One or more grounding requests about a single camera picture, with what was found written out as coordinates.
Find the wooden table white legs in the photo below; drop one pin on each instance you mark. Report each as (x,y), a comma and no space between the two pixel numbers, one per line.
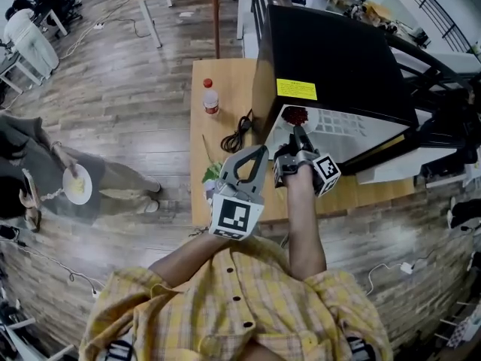
(233,88)

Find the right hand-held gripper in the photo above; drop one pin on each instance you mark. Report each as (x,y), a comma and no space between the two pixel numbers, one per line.
(300,156)

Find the pile of dark red beans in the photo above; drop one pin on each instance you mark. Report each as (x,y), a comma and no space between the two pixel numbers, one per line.
(295,115)

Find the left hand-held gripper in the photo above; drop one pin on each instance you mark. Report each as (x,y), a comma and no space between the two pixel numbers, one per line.
(233,216)

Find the person's right forearm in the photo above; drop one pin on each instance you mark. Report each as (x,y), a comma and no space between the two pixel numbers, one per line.
(304,231)

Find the brown wooden post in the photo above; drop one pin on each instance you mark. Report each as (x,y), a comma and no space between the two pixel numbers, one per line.
(215,13)

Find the white power strip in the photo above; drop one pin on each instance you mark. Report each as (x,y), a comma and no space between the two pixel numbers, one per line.
(98,26)

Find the person's yellow plaid shirt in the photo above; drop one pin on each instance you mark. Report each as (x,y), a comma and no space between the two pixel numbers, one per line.
(240,314)

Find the clear bottle red cap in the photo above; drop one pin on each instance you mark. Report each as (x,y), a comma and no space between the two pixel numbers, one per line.
(210,100)

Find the person's left forearm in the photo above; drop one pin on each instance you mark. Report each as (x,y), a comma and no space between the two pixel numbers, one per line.
(188,261)

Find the black metal railing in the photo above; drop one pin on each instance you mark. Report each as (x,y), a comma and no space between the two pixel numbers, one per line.
(263,6)

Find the purple flower bouquet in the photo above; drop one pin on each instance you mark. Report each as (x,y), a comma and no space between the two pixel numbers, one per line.
(212,172)

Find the plate with yellow food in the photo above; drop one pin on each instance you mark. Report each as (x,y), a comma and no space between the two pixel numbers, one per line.
(84,190)

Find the white power adapter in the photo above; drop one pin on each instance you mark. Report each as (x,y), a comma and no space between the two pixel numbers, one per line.
(406,267)

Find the white desk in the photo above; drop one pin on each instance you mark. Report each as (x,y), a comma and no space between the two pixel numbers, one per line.
(15,66)

